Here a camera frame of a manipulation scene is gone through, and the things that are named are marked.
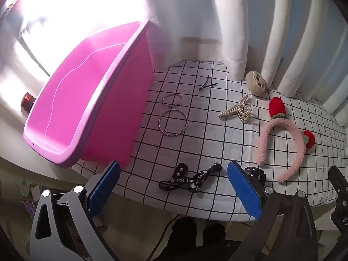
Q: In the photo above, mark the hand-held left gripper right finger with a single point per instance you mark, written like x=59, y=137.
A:
x=244, y=190

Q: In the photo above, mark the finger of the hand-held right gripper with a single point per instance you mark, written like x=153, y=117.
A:
x=338, y=183

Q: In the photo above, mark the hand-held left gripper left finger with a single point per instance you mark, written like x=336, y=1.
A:
x=104, y=187

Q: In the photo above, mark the pink plastic bin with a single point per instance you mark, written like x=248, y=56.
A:
x=81, y=92

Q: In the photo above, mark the beige sloth plush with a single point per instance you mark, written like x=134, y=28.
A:
x=257, y=83

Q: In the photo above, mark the black dotted scrunchie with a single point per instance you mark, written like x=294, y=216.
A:
x=255, y=172

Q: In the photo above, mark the pink fluffy strawberry headband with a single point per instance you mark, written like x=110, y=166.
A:
x=299, y=146

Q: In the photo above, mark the white black-grid tablecloth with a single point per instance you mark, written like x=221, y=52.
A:
x=212, y=146

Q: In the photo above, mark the black printed hair ribbon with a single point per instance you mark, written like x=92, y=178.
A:
x=190, y=182

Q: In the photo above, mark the pearl hair claw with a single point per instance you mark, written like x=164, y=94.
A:
x=239, y=110

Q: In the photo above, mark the large metal bangle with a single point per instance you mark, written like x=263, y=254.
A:
x=160, y=123

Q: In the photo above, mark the black metal hairpin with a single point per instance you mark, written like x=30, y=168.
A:
x=207, y=84

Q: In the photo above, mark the red glass jar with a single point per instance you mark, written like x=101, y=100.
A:
x=28, y=102

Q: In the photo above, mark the white thick curtain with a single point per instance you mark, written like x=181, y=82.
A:
x=293, y=46

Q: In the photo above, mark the white sheer curtain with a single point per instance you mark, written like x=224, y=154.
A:
x=190, y=11

